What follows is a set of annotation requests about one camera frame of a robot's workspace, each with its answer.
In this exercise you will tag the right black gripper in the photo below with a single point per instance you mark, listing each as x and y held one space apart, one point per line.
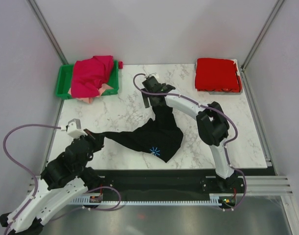
146 101

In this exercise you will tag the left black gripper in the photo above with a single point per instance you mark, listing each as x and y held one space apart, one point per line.
97 139

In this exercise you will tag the black t shirt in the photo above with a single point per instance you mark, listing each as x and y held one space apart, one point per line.
160 136

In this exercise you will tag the peach pink t shirt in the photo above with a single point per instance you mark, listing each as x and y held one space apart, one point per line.
103 89

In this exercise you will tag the magenta t shirt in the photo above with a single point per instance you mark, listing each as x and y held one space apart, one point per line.
88 76

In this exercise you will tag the green plastic tray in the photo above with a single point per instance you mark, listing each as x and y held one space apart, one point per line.
64 81

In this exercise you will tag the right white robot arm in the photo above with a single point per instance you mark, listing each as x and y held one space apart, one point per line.
214 127

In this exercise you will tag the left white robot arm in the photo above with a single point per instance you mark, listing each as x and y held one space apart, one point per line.
62 180

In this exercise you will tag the folded red t shirt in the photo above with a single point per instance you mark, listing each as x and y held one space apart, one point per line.
216 74

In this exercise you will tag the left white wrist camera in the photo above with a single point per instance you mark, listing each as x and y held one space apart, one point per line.
73 129

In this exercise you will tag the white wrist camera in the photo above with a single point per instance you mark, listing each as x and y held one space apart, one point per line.
73 129
156 75

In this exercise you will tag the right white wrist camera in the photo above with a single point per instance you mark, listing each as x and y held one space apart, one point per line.
156 75

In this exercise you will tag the white slotted cable duct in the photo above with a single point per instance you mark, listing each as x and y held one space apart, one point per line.
88 200

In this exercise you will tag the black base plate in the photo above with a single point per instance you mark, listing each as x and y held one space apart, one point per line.
198 180

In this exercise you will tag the left aluminium frame post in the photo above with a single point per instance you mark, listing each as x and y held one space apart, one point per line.
45 26

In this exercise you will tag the aluminium frame post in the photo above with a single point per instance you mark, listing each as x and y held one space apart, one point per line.
45 26
269 21

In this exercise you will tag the right aluminium frame post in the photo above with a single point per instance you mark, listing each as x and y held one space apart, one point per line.
269 21

